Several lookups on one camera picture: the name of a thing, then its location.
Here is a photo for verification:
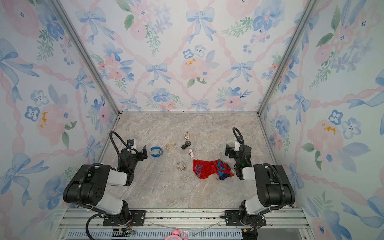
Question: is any red blue patterned cloth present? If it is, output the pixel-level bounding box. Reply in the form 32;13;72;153
193;160;234;181

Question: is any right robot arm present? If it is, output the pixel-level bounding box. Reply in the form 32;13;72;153
221;143;296;226

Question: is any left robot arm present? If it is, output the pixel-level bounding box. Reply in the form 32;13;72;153
63;146;148;227

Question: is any black watch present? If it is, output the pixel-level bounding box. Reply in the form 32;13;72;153
182;141;192;150

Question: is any pink round object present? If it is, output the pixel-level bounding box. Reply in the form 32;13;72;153
165;230;189;240

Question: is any blue strap watch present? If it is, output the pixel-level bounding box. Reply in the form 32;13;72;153
150;146;164;158

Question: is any gold bracelet watch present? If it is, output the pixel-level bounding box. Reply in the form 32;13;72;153
177;162;187;172

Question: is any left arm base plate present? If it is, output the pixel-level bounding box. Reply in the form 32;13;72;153
103;210;146;227

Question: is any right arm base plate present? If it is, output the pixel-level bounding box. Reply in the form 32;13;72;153
220;210;267;228

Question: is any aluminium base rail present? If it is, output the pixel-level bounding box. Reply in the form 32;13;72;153
59;208;310;229

